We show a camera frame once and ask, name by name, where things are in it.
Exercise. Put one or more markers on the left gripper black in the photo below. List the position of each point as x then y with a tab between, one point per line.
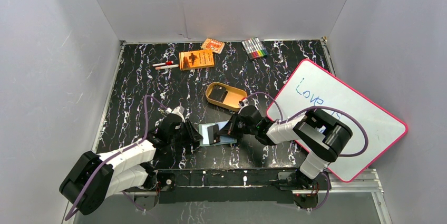
188	130

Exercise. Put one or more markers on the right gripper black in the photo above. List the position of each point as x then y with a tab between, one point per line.
230	127

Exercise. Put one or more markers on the black credit card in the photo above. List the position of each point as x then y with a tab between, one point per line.
213	134

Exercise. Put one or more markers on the tan oval tray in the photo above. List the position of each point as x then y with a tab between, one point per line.
232	99

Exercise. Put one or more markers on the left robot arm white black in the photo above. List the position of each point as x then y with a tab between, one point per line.
95	177

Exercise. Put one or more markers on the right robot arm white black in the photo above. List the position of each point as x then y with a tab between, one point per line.
324	136

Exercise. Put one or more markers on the black cards in tray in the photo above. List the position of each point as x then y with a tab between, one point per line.
218	93

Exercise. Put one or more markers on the small orange card pack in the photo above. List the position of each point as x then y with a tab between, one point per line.
215	46

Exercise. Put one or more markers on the white marker pen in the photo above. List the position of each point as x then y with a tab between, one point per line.
167	67

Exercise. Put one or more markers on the orange book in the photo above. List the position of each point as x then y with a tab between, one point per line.
196	60

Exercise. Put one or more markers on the red capped marker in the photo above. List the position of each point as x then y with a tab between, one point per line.
163	64

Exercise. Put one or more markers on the coloured marker set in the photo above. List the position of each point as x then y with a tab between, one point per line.
254	48

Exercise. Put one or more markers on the pink framed whiteboard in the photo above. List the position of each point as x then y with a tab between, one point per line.
311	85

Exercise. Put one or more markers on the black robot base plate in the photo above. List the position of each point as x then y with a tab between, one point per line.
217	185

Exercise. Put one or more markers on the aluminium frame rail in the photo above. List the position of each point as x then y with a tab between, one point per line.
366	182

